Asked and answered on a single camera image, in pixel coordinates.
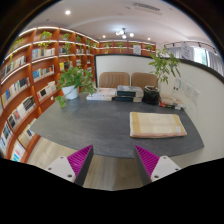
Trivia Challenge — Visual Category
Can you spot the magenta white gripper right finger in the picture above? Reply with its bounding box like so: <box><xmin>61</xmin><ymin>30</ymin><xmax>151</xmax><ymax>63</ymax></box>
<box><xmin>134</xmin><ymin>146</ymin><xmax>180</xmax><ymax>185</ymax></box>

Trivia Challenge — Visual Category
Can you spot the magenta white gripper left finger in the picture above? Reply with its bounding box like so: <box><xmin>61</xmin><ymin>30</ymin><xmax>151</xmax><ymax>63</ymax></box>
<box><xmin>46</xmin><ymin>145</ymin><xmax>94</xmax><ymax>186</ymax></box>

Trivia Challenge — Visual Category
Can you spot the folded beige towel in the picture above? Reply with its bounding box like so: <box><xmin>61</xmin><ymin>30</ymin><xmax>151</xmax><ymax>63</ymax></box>
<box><xmin>130</xmin><ymin>112</ymin><xmax>187</xmax><ymax>138</ymax></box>

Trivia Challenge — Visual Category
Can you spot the stack of dark books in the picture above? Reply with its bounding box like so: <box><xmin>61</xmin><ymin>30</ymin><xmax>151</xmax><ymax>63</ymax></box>
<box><xmin>114</xmin><ymin>85</ymin><xmax>144</xmax><ymax>103</ymax></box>

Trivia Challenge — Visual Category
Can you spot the white flat book stack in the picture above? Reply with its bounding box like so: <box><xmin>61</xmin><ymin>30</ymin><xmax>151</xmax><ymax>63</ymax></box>
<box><xmin>86</xmin><ymin>88</ymin><xmax>116</xmax><ymax>101</ymax></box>

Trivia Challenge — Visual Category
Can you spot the green plant in white pot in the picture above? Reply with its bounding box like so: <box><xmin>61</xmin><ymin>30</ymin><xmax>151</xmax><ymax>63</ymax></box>
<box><xmin>56</xmin><ymin>67</ymin><xmax>96</xmax><ymax>108</ymax></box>

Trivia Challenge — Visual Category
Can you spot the right tan chair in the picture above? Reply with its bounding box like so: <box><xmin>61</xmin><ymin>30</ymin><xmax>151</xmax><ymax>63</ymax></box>
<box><xmin>131</xmin><ymin>72</ymin><xmax>158</xmax><ymax>89</ymax></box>

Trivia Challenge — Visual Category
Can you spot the tan chair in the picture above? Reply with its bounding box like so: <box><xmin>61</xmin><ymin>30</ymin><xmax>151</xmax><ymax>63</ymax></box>
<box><xmin>131</xmin><ymin>72</ymin><xmax>158</xmax><ymax>89</ymax></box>
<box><xmin>99</xmin><ymin>72</ymin><xmax>130</xmax><ymax>88</ymax></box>

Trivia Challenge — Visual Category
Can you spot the left tan chair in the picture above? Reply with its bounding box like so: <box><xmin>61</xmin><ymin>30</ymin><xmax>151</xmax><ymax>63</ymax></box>
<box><xmin>99</xmin><ymin>72</ymin><xmax>130</xmax><ymax>88</ymax></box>

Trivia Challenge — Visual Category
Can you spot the tall plant in black pot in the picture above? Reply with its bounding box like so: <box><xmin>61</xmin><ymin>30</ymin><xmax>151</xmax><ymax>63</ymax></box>
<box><xmin>143</xmin><ymin>48</ymin><xmax>181</xmax><ymax>105</ymax></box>

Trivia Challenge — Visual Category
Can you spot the orange wooden bookshelf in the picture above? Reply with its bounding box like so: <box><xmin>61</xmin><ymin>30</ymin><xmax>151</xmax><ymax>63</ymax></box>
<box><xmin>0</xmin><ymin>26</ymin><xmax>99</xmax><ymax>162</ymax></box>

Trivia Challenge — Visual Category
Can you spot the white sign on shelf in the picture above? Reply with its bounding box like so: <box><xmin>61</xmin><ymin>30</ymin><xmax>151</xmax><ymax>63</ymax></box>
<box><xmin>133</xmin><ymin>45</ymin><xmax>141</xmax><ymax>55</ymax></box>

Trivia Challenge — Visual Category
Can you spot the ceiling chandelier lamp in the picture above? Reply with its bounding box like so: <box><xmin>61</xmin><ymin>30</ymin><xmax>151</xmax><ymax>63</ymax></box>
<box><xmin>116</xmin><ymin>28</ymin><xmax>134</xmax><ymax>39</ymax></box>

